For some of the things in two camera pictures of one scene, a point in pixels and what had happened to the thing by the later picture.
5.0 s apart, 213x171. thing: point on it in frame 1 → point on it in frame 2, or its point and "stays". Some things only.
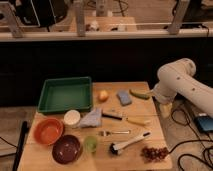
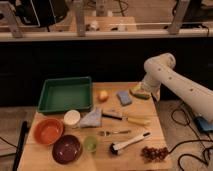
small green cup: (91, 144) stays
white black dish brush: (115, 148) stays
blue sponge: (124, 97) stays
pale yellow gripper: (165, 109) → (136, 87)
